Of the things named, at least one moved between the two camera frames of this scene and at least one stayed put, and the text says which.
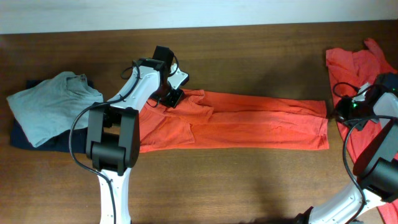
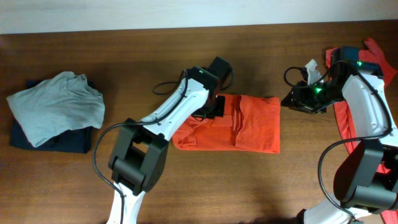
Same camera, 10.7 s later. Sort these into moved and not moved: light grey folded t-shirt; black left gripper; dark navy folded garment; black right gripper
Moved: black left gripper; black right gripper
Not moved: light grey folded t-shirt; dark navy folded garment
